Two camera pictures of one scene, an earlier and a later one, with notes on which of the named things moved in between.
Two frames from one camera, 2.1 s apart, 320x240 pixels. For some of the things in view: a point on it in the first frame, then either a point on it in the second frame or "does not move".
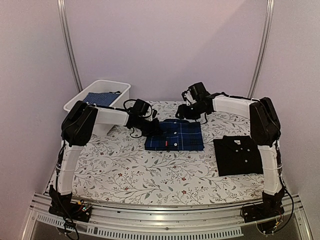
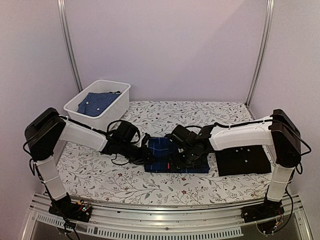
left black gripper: (155, 128) → (143, 158)
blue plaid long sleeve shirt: (178, 135) → (163, 153)
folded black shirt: (237, 155) does not move
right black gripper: (182, 114) → (179, 163)
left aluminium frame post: (62, 15) does not move
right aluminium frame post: (270, 9) does not move
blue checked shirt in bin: (104, 99) does not move
